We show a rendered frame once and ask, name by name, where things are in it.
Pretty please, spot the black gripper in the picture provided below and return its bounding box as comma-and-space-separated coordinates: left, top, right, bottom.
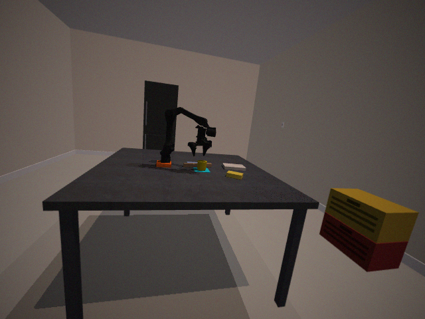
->
188, 135, 212, 156

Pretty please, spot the yellow block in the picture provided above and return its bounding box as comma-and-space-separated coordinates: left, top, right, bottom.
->
226, 171, 243, 179

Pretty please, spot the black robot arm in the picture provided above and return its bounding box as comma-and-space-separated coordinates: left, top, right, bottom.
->
160, 107, 216, 163

